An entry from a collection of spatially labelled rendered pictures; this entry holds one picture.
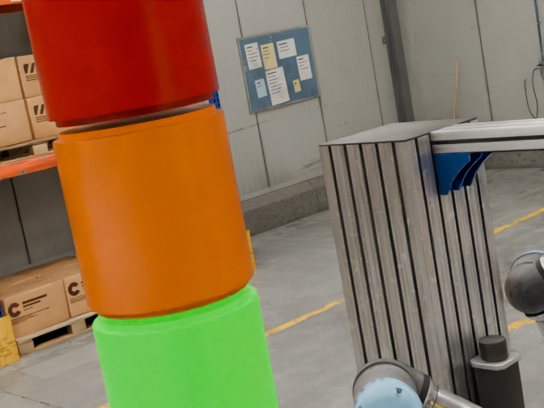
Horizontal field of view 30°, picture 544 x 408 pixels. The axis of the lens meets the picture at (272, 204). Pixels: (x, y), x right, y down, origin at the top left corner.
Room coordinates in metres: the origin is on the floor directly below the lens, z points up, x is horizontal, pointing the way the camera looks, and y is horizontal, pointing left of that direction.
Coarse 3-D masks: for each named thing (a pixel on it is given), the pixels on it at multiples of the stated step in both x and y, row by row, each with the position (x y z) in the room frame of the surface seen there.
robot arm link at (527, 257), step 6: (528, 252) 2.37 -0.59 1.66; (534, 252) 2.35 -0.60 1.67; (540, 252) 2.36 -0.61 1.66; (516, 258) 2.36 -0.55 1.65; (522, 258) 2.33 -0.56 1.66; (528, 258) 2.31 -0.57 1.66; (534, 258) 2.30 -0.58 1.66; (516, 264) 2.30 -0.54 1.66; (510, 270) 2.30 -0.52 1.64; (540, 312) 2.28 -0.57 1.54; (534, 318) 2.30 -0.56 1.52; (540, 318) 2.29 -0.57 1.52; (540, 324) 2.31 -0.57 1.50; (540, 330) 2.32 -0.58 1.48
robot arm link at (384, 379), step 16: (368, 368) 1.77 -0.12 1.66; (384, 368) 1.75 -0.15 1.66; (400, 368) 1.76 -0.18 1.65; (368, 384) 1.69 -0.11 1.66; (384, 384) 1.67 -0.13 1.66; (400, 384) 1.68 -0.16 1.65; (368, 400) 1.65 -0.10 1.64; (384, 400) 1.65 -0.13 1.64; (400, 400) 1.64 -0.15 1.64; (416, 400) 1.65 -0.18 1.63
